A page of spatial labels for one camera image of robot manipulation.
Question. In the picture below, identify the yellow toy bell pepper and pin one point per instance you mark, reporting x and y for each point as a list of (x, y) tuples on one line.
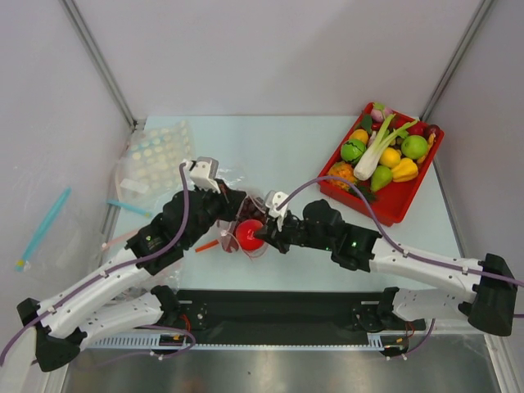
[(405, 171)]

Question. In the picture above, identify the yellow toy lemon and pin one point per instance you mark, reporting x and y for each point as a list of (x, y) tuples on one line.
[(390, 158)]

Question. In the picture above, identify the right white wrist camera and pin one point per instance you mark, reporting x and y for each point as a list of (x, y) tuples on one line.
[(277, 205)]

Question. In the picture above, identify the red toy lobster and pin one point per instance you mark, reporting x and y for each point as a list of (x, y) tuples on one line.
[(228, 242)]

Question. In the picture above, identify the purple toy grapes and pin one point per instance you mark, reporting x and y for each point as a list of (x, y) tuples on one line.
[(250, 210)]

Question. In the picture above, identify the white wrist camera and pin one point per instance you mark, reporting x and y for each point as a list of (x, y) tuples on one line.
[(277, 205), (203, 171)]

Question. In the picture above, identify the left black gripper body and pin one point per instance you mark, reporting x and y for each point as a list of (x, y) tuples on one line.
[(214, 205)]

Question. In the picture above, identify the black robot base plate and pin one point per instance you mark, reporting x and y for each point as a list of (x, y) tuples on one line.
[(280, 318)]

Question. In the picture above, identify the dark red toy plum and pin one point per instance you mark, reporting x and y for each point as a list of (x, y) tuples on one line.
[(431, 131)]

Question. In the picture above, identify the red dotted zip bag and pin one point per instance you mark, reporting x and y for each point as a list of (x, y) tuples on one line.
[(256, 197)]

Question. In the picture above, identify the white green toy celery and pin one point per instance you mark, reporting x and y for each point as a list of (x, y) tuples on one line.
[(369, 160)]

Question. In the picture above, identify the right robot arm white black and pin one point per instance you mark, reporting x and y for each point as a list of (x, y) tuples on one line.
[(480, 292)]

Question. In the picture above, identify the orange toy pineapple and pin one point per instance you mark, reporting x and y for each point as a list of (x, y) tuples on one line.
[(345, 171)]

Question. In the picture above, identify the blue zipper clear bag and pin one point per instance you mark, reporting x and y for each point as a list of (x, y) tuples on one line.
[(131, 208)]

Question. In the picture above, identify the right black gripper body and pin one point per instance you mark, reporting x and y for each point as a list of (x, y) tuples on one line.
[(279, 236)]

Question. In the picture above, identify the light green toy pear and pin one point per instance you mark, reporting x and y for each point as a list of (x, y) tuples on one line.
[(382, 176)]

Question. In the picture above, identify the grey slotted cable duct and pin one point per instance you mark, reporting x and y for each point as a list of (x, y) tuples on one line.
[(142, 340)]

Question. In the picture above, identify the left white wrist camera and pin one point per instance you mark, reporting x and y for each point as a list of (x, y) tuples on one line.
[(203, 171)]

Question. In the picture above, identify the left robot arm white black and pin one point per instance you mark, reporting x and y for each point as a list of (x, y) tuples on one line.
[(67, 323)]

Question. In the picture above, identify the red toy pepper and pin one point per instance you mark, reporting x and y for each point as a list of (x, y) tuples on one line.
[(245, 235)]

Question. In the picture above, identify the orange toy fruit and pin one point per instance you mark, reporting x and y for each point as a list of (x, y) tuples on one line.
[(361, 135)]

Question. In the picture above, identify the green toy apple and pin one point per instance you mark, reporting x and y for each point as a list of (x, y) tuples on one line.
[(414, 147)]

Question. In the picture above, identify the red plastic tray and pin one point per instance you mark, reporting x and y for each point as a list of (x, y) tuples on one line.
[(394, 200)]

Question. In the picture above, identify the pink toy radish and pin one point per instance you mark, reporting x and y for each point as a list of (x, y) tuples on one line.
[(379, 112)]

